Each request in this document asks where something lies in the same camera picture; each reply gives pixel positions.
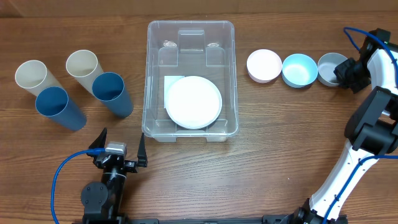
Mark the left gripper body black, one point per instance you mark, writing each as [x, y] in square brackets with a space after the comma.
[130, 166]

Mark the dark blue cup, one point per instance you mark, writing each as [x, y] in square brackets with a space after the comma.
[55, 103]
[110, 89]

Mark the light blue bowl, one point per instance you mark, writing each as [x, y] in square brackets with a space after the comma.
[299, 70]

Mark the beige cup far left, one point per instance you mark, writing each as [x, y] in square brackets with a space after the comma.
[34, 77]

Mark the beige cup centre left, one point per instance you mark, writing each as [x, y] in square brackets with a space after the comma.
[84, 67]

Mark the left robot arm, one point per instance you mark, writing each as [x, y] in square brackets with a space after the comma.
[102, 200]

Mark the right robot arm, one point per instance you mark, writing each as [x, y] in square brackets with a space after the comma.
[371, 132]

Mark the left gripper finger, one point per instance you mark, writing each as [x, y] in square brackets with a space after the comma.
[100, 141]
[141, 154]

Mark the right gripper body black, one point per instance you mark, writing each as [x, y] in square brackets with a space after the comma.
[351, 74]

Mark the pink bowl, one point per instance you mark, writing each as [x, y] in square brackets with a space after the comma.
[264, 65]

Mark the beige cup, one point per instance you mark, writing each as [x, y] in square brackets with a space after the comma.
[84, 67]
[34, 77]

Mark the clear plastic storage bin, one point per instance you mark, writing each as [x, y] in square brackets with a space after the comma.
[177, 49]

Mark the white round plate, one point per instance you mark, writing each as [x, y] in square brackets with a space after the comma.
[193, 102]

